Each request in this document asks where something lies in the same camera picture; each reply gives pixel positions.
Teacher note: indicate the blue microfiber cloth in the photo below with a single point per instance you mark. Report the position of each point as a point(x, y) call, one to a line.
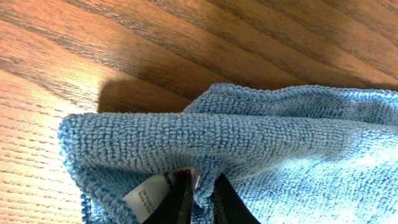
point(302, 154)

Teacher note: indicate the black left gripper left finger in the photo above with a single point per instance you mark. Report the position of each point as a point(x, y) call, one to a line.
point(176, 207)

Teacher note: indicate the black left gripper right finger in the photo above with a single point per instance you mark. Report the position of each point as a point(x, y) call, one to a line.
point(228, 206)

